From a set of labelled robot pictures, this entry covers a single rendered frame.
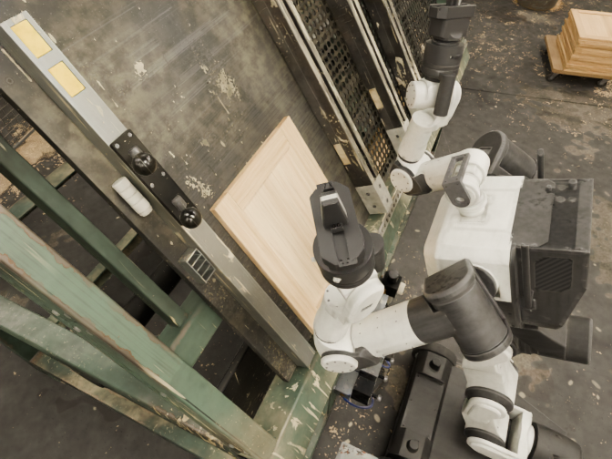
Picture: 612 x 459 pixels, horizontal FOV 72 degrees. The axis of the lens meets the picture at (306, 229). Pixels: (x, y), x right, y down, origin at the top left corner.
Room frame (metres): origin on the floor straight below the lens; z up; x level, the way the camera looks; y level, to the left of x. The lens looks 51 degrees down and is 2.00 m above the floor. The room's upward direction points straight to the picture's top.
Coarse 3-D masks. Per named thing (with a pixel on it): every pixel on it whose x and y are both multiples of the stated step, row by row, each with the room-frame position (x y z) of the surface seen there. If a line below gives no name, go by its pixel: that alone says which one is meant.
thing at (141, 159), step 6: (132, 150) 0.58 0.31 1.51; (138, 150) 0.58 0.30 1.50; (132, 156) 0.57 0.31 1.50; (138, 156) 0.50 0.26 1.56; (144, 156) 0.50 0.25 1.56; (150, 156) 0.51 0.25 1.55; (132, 162) 0.49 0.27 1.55; (138, 162) 0.49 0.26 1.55; (144, 162) 0.49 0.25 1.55; (150, 162) 0.50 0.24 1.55; (156, 162) 0.51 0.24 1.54; (138, 168) 0.48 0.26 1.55; (144, 168) 0.49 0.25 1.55; (150, 168) 0.49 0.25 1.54; (138, 174) 0.49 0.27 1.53; (144, 174) 0.48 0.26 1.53; (150, 174) 0.49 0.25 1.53
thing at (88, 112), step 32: (0, 32) 0.62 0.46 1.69; (32, 64) 0.61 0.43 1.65; (64, 96) 0.59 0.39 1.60; (96, 96) 0.63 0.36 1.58; (96, 128) 0.58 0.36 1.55; (224, 256) 0.53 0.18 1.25; (256, 288) 0.51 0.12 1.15; (256, 320) 0.47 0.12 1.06; (288, 320) 0.49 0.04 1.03; (288, 352) 0.43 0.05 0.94
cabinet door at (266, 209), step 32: (288, 128) 0.92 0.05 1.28; (256, 160) 0.78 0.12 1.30; (288, 160) 0.85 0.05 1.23; (224, 192) 0.67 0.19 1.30; (256, 192) 0.72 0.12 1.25; (288, 192) 0.78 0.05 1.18; (224, 224) 0.61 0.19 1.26; (256, 224) 0.65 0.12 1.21; (288, 224) 0.71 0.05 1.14; (256, 256) 0.59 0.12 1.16; (288, 256) 0.64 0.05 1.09; (288, 288) 0.57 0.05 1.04; (320, 288) 0.62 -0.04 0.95
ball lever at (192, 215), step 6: (174, 198) 0.56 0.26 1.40; (180, 198) 0.56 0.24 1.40; (174, 204) 0.55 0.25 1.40; (180, 204) 0.54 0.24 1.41; (186, 204) 0.55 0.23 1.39; (186, 210) 0.48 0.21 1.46; (192, 210) 0.48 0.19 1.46; (198, 210) 0.48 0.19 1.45; (180, 216) 0.47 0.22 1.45; (186, 216) 0.47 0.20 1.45; (192, 216) 0.47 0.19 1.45; (198, 216) 0.47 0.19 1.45; (186, 222) 0.46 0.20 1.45; (192, 222) 0.46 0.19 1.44; (198, 222) 0.46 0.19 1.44; (192, 228) 0.46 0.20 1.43
